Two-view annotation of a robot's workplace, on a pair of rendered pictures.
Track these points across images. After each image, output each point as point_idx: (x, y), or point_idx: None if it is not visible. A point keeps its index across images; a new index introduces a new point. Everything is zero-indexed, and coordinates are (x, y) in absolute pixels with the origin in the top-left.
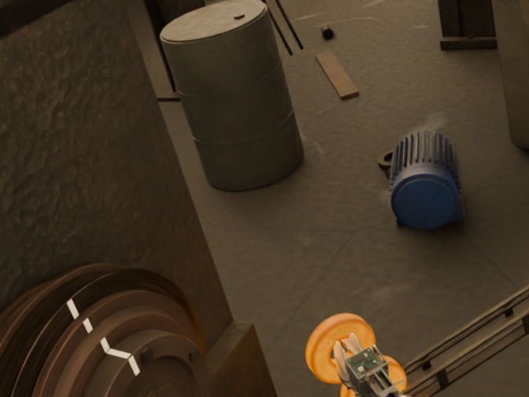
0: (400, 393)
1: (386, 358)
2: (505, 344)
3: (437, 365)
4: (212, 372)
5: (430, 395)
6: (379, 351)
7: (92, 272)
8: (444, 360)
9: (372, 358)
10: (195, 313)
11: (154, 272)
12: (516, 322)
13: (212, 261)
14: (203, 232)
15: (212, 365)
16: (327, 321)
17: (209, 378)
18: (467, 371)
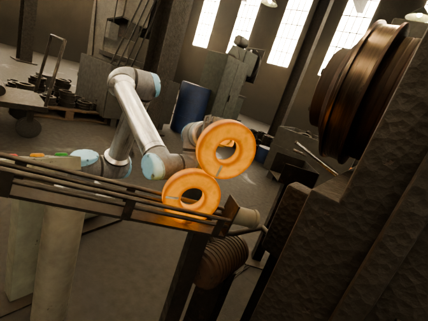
0: (200, 125)
1: (181, 172)
2: (51, 185)
3: (116, 212)
4: (330, 179)
5: (142, 205)
6: (208, 114)
7: (398, 26)
8: (106, 211)
9: (214, 116)
10: (340, 78)
11: (366, 32)
12: (12, 186)
13: (381, 116)
14: (406, 72)
15: (335, 183)
16: (240, 123)
17: (331, 179)
18: (101, 196)
